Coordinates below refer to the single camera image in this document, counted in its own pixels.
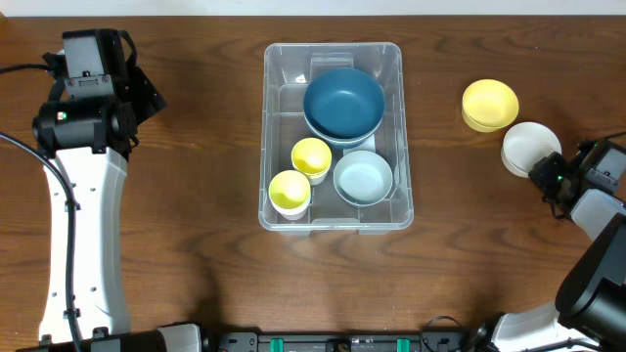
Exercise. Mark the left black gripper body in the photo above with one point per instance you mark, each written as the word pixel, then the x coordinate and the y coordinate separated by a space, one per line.
pixel 145 91

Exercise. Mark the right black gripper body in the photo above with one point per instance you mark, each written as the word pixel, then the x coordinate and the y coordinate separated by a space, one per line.
pixel 543 172

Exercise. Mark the white small bowl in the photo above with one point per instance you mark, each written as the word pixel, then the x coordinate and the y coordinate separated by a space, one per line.
pixel 525 144

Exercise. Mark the yellow small bowl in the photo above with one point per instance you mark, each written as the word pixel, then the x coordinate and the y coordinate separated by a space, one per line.
pixel 489 105

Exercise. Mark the yellow cup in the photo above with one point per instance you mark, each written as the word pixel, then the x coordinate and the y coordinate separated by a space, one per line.
pixel 311 156
pixel 289 189

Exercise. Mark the grey small bowl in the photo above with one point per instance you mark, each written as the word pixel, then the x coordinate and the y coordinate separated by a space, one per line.
pixel 363 178

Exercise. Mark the dark blue bowl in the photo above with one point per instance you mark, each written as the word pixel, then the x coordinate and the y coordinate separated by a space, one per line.
pixel 344 102
pixel 343 144

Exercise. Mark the cream cup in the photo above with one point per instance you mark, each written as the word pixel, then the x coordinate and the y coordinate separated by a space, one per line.
pixel 317 179

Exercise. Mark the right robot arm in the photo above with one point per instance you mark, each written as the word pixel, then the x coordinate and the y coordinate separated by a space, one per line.
pixel 589 309

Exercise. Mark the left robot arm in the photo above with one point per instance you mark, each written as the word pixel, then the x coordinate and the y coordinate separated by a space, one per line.
pixel 85 133

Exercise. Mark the clear plastic storage bin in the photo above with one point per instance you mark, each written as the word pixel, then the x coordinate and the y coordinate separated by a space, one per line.
pixel 288 69

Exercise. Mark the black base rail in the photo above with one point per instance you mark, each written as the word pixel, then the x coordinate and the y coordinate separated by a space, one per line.
pixel 445 339

